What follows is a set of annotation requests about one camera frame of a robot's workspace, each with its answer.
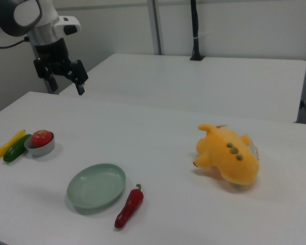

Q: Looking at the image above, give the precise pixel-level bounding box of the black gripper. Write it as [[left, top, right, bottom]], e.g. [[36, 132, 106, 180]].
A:
[[33, 37, 89, 96]]

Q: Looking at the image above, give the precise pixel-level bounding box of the red toy apple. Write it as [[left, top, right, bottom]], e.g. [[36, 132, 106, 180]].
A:
[[31, 130, 53, 149]]

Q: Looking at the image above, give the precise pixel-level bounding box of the grey round bowl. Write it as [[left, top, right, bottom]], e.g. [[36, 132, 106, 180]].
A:
[[24, 131, 56, 157]]

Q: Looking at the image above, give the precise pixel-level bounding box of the green toy cucumber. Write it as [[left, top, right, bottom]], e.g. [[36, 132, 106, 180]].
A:
[[3, 134, 33, 163]]

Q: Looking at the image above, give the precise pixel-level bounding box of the yellow toy banana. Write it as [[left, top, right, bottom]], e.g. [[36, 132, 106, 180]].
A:
[[0, 129, 27, 161]]

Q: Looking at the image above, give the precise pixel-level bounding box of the pale green plate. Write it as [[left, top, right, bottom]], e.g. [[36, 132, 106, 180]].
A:
[[66, 163, 127, 210]]

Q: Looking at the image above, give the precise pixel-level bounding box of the white background table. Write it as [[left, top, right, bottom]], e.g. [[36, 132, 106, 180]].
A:
[[58, 53, 306, 124]]

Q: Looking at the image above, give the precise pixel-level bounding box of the black pole with clamp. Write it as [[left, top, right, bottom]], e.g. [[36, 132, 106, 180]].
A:
[[189, 0, 206, 61]]

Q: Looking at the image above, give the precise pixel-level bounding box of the red chili pepper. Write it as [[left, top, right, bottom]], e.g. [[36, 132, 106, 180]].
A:
[[114, 183, 144, 229]]

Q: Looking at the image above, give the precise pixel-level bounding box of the yellow plush toy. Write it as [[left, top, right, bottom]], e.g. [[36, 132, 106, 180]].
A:
[[192, 123, 260, 186]]

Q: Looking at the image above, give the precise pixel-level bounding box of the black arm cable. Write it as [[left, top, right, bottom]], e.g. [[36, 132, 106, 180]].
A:
[[0, 36, 31, 49]]

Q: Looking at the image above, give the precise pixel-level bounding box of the grey aluminium wall column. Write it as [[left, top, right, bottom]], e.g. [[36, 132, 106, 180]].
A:
[[146, 0, 165, 56]]

